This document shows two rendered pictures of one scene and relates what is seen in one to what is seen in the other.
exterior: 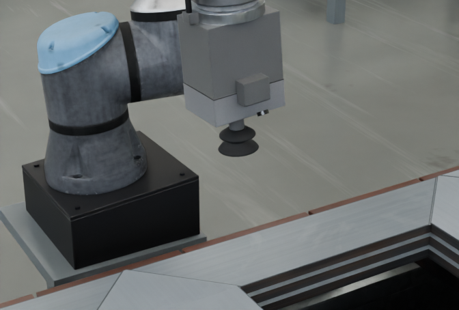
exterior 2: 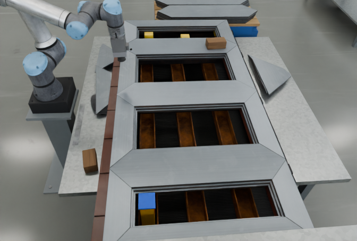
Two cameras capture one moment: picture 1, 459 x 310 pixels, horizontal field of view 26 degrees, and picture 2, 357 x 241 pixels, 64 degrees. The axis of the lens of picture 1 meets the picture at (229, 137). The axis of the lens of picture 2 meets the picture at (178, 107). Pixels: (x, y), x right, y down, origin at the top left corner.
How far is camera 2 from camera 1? 107 cm
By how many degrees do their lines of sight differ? 56
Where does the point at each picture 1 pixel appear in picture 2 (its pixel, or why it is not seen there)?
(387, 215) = (128, 57)
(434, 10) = not seen: outside the picture
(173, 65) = (59, 54)
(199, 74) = (119, 49)
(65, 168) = (51, 93)
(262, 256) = (127, 76)
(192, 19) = (118, 39)
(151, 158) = not seen: hidden behind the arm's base
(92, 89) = (50, 71)
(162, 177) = (66, 82)
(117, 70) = (52, 63)
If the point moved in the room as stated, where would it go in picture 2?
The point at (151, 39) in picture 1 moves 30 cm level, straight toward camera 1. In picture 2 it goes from (52, 52) to (102, 66)
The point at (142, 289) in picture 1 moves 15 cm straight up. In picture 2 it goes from (125, 94) to (122, 70)
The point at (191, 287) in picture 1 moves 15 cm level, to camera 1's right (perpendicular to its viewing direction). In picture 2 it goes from (130, 88) to (144, 72)
